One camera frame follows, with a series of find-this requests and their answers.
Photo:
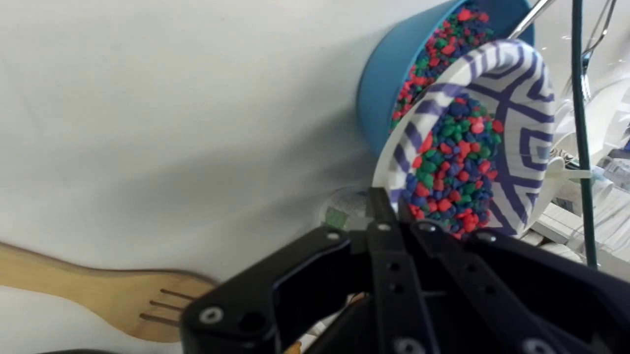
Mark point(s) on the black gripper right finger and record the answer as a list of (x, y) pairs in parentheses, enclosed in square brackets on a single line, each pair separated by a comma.
[(477, 309)]

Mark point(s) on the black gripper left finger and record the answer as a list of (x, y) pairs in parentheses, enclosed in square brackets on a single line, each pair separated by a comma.
[(400, 307)]

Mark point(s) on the patterned paper bowl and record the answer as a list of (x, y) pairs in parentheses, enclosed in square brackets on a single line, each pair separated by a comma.
[(473, 151)]

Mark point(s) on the blue bowl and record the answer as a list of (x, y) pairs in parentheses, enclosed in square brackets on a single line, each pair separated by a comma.
[(394, 55)]

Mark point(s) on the wooden slotted spatula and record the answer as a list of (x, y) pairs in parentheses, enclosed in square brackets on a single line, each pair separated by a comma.
[(142, 303)]

